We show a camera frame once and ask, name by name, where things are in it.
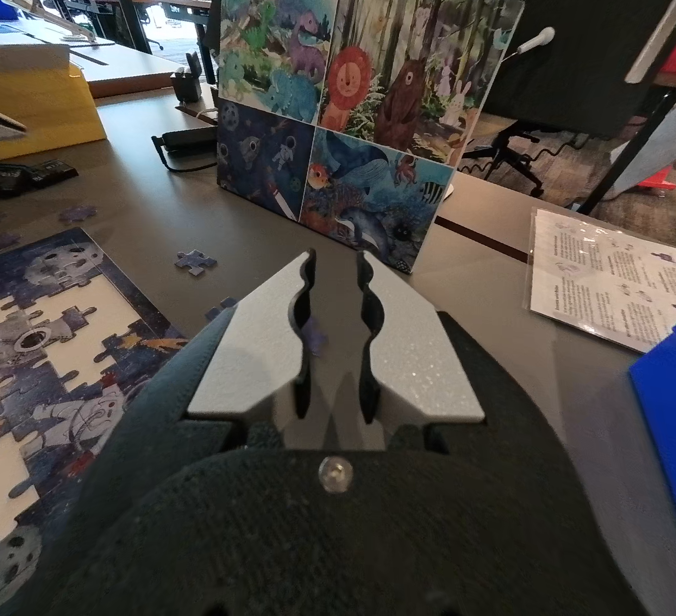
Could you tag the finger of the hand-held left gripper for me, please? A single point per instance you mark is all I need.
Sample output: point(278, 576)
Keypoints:
point(8, 124)

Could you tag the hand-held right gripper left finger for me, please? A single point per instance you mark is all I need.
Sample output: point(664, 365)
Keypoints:
point(253, 357)

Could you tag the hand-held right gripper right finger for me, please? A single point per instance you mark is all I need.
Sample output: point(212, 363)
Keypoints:
point(422, 362)

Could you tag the purple jigsaw puzzle piece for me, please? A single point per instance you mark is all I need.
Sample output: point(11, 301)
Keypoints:
point(315, 336)
point(78, 214)

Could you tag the space jigsaw puzzle board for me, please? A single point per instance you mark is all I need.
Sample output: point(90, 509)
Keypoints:
point(79, 310)

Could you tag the yellow foam block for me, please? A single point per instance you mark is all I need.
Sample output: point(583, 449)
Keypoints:
point(53, 120)

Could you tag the blue fabric item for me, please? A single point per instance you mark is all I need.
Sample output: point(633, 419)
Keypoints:
point(9, 9)

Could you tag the beige desk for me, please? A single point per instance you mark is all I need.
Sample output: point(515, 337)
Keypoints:
point(132, 64)

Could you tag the black power brick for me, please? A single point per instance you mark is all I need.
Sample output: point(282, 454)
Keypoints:
point(190, 140)

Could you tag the black battery charger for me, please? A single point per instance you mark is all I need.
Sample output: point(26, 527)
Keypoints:
point(187, 85)

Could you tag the instruction sheet in plastic sleeve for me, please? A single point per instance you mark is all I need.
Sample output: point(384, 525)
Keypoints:
point(597, 278)

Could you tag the wooden workbench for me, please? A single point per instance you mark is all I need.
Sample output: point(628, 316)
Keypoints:
point(174, 1)

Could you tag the black office chair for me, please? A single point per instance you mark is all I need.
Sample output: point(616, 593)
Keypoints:
point(507, 143)

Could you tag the blue storage bin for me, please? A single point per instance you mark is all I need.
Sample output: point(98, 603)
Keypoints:
point(657, 415)

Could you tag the illustrated puzzle box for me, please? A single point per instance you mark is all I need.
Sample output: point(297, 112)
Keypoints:
point(369, 99)

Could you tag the black stand leg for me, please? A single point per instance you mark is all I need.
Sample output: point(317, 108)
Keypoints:
point(626, 157)

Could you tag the red object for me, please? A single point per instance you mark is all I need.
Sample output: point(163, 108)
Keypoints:
point(657, 184)

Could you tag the white board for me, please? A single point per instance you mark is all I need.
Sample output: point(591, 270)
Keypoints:
point(655, 51)

